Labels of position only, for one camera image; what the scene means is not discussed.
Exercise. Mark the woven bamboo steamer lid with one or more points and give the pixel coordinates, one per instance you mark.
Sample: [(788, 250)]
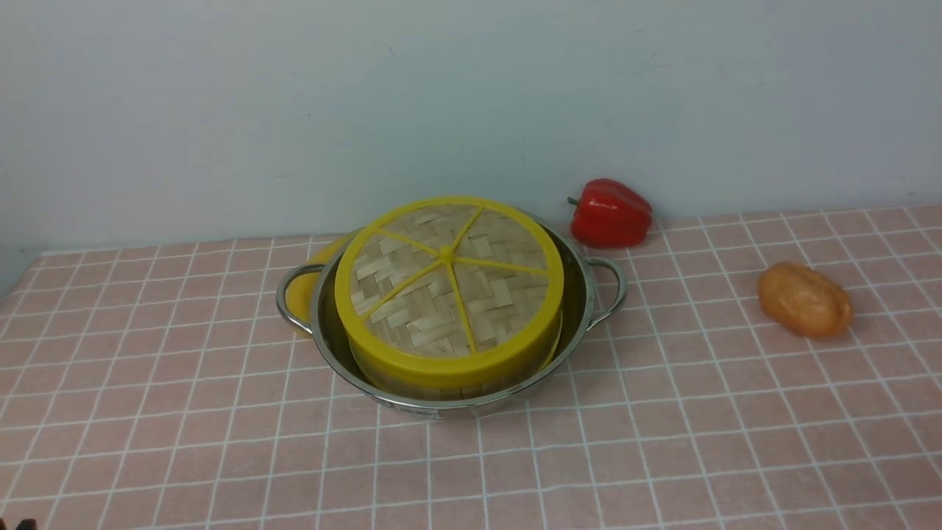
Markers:
[(432, 260)]

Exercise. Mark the bamboo steamer basket yellow rim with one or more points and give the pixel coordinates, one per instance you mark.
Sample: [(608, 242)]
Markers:
[(470, 357)]

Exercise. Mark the stainless steel pot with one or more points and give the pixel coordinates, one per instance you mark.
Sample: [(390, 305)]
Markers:
[(579, 296)]

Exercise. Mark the yellow object behind pot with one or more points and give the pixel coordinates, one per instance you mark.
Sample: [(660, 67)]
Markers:
[(299, 291)]

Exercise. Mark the red bell pepper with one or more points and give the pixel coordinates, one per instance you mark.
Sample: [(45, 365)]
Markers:
[(610, 215)]

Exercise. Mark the orange brown potato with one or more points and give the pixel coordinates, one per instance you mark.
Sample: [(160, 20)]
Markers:
[(804, 301)]

